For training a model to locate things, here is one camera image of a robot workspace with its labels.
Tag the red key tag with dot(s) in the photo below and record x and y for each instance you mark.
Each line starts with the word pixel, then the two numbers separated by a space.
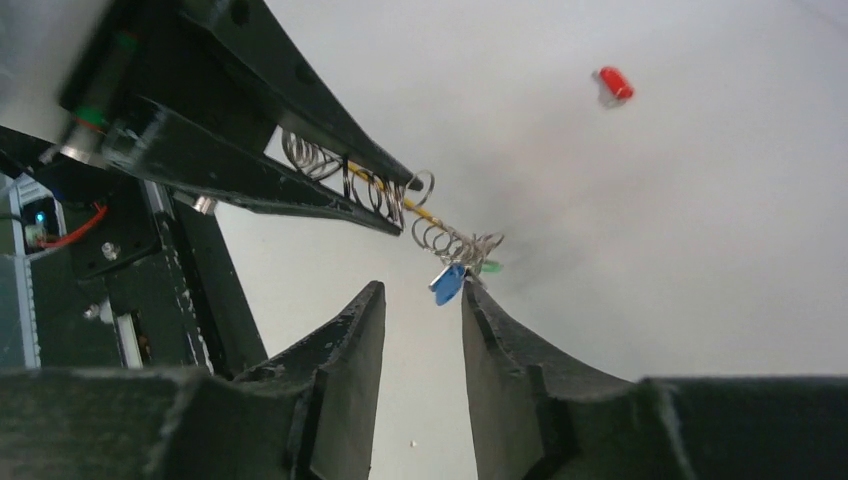
pixel 614 88

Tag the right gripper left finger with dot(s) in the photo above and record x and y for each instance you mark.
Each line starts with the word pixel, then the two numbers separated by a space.
pixel 332 376

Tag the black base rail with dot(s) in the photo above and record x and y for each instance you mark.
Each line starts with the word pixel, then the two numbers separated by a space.
pixel 102 270

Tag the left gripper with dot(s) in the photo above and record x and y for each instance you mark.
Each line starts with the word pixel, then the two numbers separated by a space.
pixel 188 93

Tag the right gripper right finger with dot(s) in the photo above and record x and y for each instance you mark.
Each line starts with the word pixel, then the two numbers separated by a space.
pixel 525 395

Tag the keyring bunch with coloured tags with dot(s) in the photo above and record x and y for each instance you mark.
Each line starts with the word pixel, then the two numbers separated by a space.
pixel 464 258

